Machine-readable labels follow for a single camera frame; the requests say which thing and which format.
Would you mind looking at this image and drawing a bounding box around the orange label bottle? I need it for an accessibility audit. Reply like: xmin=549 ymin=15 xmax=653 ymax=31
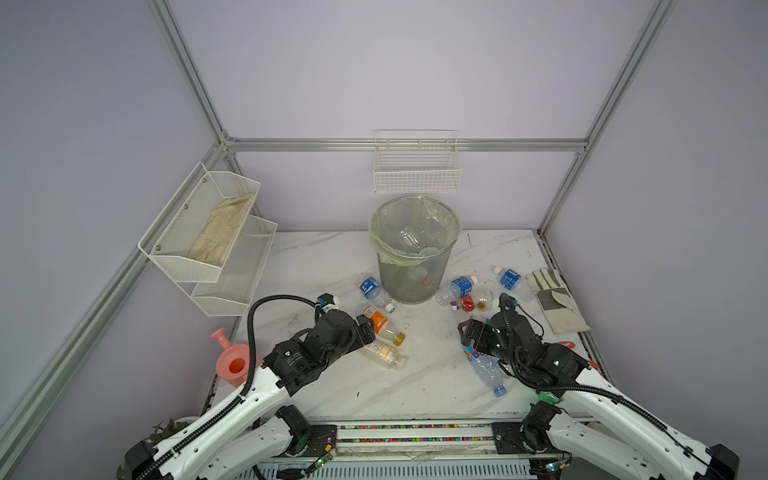
xmin=363 ymin=307 xmax=406 ymax=346

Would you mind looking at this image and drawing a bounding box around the yellow label clear bottle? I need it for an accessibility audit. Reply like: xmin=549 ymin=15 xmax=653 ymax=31
xmin=361 ymin=340 xmax=406 ymax=370

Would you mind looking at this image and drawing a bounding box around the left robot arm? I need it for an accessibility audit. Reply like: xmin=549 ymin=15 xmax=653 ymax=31
xmin=123 ymin=294 xmax=376 ymax=479

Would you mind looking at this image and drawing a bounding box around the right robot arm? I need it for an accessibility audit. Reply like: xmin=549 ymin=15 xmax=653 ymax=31
xmin=458 ymin=294 xmax=740 ymax=479

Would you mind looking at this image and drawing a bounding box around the blue label bottle by bin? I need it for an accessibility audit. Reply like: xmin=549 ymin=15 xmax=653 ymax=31
xmin=358 ymin=276 xmax=395 ymax=313

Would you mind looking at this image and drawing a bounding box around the grey mesh waste bin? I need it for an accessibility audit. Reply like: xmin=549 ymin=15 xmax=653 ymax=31
xmin=368 ymin=196 xmax=463 ymax=304

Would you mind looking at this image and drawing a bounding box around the green plastic bin liner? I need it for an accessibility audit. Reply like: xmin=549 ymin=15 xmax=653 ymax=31
xmin=368 ymin=195 xmax=463 ymax=267

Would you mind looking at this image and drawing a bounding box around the grey white work glove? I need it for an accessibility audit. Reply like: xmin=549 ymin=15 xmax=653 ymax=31
xmin=526 ymin=268 xmax=591 ymax=334

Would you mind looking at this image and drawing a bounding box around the red coated glove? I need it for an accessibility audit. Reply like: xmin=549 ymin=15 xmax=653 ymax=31
xmin=560 ymin=341 xmax=600 ymax=370

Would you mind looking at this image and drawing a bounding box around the green soda bottle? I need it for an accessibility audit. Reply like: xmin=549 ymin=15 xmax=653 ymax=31
xmin=536 ymin=390 xmax=563 ymax=405

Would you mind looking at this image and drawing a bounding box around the pink watering can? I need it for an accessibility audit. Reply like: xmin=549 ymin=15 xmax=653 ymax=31
xmin=210 ymin=328 xmax=250 ymax=387

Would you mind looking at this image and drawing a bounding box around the beige cloth in shelf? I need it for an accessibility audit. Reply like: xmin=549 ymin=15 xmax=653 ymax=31
xmin=188 ymin=194 xmax=256 ymax=267

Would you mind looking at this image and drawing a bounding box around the white mesh two-tier shelf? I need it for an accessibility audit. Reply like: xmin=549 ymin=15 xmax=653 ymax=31
xmin=138 ymin=164 xmax=278 ymax=317

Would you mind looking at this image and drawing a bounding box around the potted green plant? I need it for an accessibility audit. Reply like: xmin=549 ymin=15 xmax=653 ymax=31
xmin=115 ymin=416 xmax=199 ymax=480

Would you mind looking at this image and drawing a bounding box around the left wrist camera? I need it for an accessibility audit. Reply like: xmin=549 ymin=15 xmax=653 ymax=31
xmin=316 ymin=293 xmax=339 ymax=313

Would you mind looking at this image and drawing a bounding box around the white wire wall basket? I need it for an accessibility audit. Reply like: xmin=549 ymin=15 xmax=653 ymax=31
xmin=373 ymin=129 xmax=463 ymax=194

